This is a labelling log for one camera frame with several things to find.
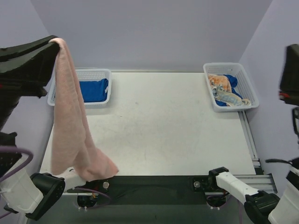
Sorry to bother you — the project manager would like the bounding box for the pink towel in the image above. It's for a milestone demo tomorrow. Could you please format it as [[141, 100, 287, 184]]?
[[50, 38, 119, 182]]

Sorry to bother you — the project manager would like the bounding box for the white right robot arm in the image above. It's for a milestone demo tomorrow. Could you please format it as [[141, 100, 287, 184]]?
[[208, 44, 299, 224]]

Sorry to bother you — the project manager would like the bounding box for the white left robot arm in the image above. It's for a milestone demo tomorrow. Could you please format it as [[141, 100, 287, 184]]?
[[0, 36, 85, 220]]

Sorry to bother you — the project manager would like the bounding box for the white right plastic basket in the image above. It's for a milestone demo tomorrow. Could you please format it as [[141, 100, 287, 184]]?
[[203, 63, 259, 112]]

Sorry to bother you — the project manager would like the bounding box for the white plastic basket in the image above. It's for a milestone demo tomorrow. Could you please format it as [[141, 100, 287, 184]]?
[[203, 63, 259, 112], [48, 66, 112, 112]]

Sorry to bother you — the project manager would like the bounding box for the white left plastic basket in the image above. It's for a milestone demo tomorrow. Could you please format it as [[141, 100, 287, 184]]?
[[48, 66, 112, 112]]

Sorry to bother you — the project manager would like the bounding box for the blue towel in right basket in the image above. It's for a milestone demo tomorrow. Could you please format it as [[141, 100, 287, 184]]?
[[215, 74, 242, 107]]

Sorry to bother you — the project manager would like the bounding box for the folded blue towel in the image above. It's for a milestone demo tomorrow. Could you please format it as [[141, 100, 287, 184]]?
[[79, 78, 109, 103]]

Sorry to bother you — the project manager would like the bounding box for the orange patterned towel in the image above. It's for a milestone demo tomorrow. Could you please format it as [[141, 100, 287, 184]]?
[[207, 74, 251, 106]]

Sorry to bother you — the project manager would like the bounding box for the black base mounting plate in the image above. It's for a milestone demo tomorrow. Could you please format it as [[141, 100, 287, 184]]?
[[69, 175, 230, 208]]

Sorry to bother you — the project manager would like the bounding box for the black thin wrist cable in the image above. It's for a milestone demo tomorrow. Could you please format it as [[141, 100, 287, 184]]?
[[265, 158, 294, 165]]

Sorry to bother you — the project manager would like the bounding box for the aluminium frame rail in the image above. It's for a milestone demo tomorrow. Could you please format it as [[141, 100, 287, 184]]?
[[23, 109, 285, 224]]

